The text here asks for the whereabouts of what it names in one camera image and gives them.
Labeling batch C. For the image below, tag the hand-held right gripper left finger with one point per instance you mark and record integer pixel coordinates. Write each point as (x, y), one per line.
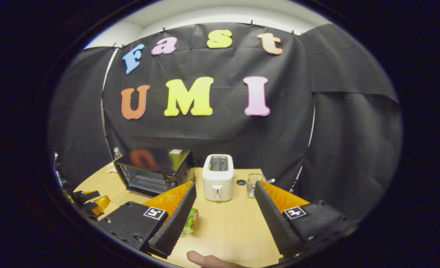
(175, 223)

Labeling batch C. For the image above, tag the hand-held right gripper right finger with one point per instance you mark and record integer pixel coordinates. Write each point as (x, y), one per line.
(275, 223)

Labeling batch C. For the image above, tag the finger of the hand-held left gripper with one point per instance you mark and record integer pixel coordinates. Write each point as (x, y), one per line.
(86, 196)
(91, 208)

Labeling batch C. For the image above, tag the sandwich with lettuce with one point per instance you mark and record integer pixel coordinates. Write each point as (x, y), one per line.
(192, 221)

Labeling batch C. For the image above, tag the black electric oven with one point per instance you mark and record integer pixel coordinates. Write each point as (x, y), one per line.
(153, 163)

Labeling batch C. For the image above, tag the white divided snack dish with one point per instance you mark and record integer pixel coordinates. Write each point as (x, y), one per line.
(112, 168)

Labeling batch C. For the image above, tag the metal spoon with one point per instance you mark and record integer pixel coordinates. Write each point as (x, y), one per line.
(270, 181)

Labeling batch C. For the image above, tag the clear water bottle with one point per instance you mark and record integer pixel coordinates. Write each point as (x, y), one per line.
(117, 153)

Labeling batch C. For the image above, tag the small black round cap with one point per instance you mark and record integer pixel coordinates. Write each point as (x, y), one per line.
(241, 182)

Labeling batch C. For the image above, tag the white toaster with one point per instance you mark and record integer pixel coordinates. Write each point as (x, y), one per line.
(218, 182)

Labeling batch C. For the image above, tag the black backdrop cloth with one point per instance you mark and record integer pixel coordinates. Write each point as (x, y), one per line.
(223, 134)

